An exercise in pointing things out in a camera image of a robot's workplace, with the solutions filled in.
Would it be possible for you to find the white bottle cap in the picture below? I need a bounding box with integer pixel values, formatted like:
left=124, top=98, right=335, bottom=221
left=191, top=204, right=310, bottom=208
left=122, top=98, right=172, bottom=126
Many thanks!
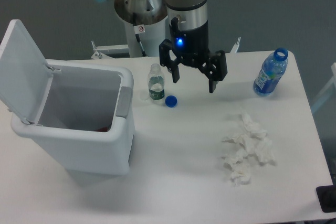
left=139, top=93, right=149, bottom=101

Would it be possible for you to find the white table bracket right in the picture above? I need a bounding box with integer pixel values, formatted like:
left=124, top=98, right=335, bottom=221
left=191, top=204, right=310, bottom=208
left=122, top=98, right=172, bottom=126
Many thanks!
left=230, top=37, right=241, bottom=54

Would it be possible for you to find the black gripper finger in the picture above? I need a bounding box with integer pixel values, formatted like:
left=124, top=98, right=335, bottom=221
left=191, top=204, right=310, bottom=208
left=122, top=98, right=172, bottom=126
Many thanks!
left=159, top=39, right=180, bottom=83
left=197, top=50, right=227, bottom=93

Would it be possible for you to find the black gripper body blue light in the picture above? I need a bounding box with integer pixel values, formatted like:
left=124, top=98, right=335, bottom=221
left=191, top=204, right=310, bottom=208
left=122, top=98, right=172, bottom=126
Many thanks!
left=170, top=17, right=209, bottom=68

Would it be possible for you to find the white table bracket left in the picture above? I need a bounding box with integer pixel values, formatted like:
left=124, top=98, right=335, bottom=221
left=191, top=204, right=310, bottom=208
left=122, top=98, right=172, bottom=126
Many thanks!
left=91, top=40, right=130, bottom=59

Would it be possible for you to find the blue bottle cap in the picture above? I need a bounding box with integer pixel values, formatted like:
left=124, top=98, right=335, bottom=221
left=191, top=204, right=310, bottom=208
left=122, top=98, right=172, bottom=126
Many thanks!
left=165, top=95, right=178, bottom=108

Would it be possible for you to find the white table bracket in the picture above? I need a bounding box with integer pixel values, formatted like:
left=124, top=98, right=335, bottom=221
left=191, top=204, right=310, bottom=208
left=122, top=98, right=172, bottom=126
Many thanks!
left=230, top=37, right=241, bottom=54
left=91, top=40, right=130, bottom=59

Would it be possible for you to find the crumpled white tissue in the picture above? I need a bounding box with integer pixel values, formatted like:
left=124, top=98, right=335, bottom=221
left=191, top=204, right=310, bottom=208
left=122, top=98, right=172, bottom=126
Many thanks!
left=223, top=133, right=276, bottom=165
left=224, top=158, right=251, bottom=187
left=241, top=111, right=267, bottom=140

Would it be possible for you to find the blue plastic bottle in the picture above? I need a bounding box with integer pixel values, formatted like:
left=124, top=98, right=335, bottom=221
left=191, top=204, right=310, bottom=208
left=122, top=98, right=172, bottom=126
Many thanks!
left=253, top=47, right=288, bottom=97

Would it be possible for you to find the crumpled white tissue lower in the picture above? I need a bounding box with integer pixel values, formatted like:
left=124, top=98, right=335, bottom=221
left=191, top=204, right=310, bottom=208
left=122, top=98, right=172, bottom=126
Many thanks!
left=224, top=158, right=251, bottom=187

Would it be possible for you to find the black device at edge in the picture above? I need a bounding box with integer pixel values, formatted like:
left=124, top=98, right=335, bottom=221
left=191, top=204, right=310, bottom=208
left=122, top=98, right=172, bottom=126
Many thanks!
left=316, top=185, right=335, bottom=213

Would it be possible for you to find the clear bottle green label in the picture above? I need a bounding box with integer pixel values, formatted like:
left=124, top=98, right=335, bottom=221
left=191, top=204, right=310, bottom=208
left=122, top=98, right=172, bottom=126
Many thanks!
left=148, top=63, right=165, bottom=105

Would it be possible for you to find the white plastic trash can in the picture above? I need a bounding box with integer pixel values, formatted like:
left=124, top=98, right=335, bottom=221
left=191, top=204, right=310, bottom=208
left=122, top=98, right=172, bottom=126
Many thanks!
left=11, top=60, right=135, bottom=175

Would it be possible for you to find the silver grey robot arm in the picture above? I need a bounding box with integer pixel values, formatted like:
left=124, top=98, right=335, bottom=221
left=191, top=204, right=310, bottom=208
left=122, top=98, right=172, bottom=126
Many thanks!
left=97, top=0, right=227, bottom=92

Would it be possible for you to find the white frame at right edge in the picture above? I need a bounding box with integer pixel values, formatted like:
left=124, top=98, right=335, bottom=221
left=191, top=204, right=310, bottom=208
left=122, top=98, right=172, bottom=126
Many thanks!
left=310, top=62, right=335, bottom=114

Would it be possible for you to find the white trash can lid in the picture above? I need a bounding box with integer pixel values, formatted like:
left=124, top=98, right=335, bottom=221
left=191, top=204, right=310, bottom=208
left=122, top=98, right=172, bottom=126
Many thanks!
left=1, top=19, right=61, bottom=124

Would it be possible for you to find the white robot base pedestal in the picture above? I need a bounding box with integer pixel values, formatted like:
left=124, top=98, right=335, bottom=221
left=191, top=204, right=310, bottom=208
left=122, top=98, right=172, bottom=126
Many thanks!
left=123, top=16, right=167, bottom=58

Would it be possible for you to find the crumpled white tissue middle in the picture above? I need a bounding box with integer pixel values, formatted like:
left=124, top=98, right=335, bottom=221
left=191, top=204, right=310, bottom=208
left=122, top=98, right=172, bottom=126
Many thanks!
left=223, top=133, right=276, bottom=165

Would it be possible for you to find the crumpled white tissue upper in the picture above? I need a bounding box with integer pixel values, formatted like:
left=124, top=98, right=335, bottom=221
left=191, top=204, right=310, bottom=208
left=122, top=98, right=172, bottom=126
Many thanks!
left=241, top=111, right=267, bottom=140

